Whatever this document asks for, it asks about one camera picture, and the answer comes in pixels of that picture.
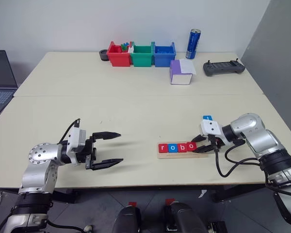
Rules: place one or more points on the grey laptop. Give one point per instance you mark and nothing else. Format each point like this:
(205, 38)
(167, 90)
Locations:
(0, 77)

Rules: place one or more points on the white paper scrap under table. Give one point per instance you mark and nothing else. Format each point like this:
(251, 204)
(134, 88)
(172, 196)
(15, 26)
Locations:
(202, 193)

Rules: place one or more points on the dark rounded shape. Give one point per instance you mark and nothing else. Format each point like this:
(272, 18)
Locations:
(184, 218)
(127, 221)

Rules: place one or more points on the purple and white box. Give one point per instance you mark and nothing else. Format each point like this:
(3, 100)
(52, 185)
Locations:
(180, 78)

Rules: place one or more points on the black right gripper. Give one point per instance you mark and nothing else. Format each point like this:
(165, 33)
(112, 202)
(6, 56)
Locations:
(219, 143)

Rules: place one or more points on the red letter tile b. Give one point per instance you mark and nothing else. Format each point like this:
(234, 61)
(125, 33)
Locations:
(182, 147)

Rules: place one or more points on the black round holder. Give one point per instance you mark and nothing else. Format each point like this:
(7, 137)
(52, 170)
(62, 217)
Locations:
(103, 55)

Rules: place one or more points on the wooden letter tray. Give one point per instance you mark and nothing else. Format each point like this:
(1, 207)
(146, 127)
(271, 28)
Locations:
(182, 155)

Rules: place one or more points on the blue letter tile o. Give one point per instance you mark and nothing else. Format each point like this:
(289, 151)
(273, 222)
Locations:
(172, 147)

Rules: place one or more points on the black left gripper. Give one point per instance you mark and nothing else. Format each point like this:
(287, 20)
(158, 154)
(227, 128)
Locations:
(89, 153)

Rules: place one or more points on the green plastic bin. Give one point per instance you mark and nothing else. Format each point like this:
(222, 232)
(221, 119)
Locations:
(141, 60)

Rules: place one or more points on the red letter tile r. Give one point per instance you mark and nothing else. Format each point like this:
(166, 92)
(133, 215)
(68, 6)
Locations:
(163, 148)

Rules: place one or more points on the black floor box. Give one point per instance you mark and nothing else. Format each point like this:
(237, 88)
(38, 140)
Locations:
(218, 227)

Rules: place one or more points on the small white caster wheel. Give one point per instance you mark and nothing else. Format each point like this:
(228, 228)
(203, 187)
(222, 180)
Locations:
(88, 228)

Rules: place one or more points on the red plastic bin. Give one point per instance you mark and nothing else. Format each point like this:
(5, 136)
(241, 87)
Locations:
(118, 59)

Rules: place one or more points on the small green toy brick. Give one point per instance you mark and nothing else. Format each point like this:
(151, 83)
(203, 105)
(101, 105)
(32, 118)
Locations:
(124, 47)

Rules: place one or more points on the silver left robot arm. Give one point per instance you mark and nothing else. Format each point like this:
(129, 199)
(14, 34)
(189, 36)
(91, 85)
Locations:
(41, 155)

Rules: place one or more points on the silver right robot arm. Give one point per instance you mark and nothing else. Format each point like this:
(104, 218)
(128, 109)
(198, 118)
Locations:
(262, 140)

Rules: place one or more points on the red tag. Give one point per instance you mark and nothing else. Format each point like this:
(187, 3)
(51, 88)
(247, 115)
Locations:
(132, 204)
(170, 201)

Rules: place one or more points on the blue plastic bin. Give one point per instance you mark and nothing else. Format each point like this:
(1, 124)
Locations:
(163, 60)

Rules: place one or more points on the blue letter tile t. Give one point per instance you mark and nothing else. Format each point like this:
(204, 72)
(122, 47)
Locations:
(207, 117)

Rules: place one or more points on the small white item between bins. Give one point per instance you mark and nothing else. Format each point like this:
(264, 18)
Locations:
(131, 49)

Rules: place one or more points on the white paper sheet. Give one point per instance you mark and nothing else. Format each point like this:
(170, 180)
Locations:
(188, 66)

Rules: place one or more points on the small blue toy brick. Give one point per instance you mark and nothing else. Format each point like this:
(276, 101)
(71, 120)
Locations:
(124, 44)

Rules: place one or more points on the blue drink can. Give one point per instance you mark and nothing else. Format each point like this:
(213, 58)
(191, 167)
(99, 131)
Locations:
(192, 44)

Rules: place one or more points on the grey handheld controller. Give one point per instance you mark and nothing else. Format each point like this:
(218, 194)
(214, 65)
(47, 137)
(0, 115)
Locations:
(223, 68)

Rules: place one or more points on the red letter tile o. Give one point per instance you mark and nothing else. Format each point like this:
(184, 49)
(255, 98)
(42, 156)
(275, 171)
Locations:
(191, 146)

